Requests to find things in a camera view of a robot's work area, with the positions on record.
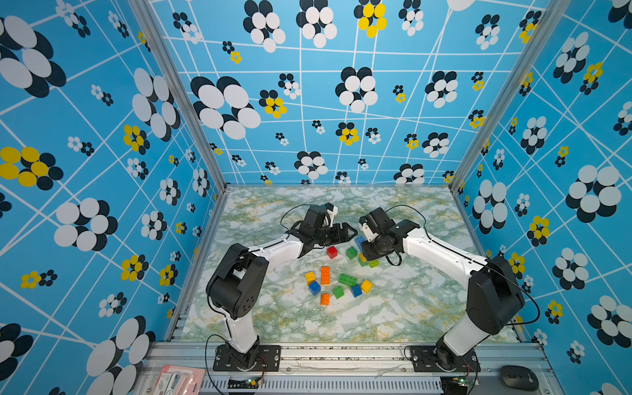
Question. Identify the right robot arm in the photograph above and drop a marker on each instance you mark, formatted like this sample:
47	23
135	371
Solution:
493	295

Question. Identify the green square lego brick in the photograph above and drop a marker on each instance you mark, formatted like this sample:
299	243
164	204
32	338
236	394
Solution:
351	253

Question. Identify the small green lego brick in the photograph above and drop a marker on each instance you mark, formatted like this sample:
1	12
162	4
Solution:
338	292

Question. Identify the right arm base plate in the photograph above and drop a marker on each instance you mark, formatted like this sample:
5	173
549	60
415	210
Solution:
424	360

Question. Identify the green long lego brick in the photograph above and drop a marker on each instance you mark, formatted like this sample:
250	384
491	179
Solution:
347	280

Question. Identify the black computer mouse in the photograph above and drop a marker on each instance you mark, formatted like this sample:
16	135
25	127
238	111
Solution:
519	377

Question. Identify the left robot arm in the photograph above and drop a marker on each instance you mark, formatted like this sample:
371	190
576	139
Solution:
235	286

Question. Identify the red square lego brick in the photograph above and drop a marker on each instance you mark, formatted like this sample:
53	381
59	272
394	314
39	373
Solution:
332	252

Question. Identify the small blue lego brick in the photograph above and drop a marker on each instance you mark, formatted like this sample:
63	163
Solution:
356	290

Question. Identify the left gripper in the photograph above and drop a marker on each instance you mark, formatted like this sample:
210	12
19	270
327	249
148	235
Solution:
341	236

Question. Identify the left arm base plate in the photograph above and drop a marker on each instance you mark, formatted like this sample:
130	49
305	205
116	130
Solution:
265	358

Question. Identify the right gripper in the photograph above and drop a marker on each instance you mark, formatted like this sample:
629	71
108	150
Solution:
366	252

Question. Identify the yellow lego brick left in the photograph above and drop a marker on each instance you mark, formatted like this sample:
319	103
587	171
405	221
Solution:
310	277

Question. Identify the light blue long lego brick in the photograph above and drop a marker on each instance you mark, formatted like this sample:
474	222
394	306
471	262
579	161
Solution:
359	240

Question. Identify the pink packaged item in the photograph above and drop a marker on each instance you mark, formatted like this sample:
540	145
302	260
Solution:
178	380

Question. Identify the orange long lego brick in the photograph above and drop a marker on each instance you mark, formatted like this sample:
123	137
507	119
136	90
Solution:
325	276

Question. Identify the aluminium front rail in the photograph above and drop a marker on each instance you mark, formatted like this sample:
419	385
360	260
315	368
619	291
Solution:
353	368

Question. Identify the blue lego brick left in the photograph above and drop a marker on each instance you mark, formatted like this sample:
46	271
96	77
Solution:
314	288

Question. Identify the yellow lego brick centre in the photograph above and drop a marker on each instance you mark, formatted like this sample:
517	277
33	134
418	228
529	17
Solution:
366	286

